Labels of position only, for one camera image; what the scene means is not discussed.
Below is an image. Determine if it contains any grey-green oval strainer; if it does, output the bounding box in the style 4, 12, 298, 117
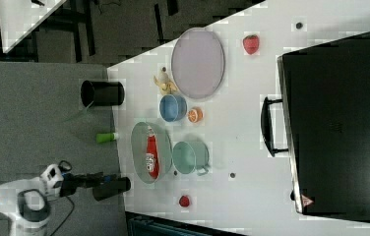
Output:
131, 122, 172, 184

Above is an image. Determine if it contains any large red strawberry toy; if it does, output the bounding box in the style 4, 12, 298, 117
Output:
243, 34, 260, 55

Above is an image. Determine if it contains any green mug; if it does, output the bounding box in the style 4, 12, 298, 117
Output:
172, 141, 209, 176

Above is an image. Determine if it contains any green marker bottle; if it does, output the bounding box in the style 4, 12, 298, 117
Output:
95, 133, 119, 144

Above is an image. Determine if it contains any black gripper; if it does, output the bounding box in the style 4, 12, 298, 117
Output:
59, 172, 118, 197

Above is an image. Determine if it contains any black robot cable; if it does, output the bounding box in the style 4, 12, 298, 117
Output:
48, 160, 76, 236

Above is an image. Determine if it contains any red plush ketchup bottle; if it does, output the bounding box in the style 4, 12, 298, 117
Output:
146, 127, 159, 179

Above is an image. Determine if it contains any blue bowl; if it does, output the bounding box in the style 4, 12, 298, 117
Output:
159, 94, 187, 122

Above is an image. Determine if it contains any white side table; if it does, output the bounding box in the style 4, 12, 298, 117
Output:
0, 0, 68, 53

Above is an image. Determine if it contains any lilac round plate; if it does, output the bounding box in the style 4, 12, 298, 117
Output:
171, 28, 225, 99

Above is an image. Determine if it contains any peeled banana toy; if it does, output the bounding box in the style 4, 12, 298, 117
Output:
154, 71, 178, 95

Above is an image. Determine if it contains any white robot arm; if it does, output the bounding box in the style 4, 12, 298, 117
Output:
0, 160, 117, 236

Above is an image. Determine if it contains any black cylinder post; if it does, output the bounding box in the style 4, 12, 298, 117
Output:
92, 177, 131, 202

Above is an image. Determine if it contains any small red strawberry toy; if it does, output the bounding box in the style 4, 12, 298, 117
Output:
179, 196, 190, 207

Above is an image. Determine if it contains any black toaster oven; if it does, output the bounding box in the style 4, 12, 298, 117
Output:
277, 31, 370, 223

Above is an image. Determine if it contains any orange slice toy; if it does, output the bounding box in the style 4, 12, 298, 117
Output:
187, 107, 204, 123

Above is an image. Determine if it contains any black cylinder cup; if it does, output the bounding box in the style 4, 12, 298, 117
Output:
81, 81, 125, 106

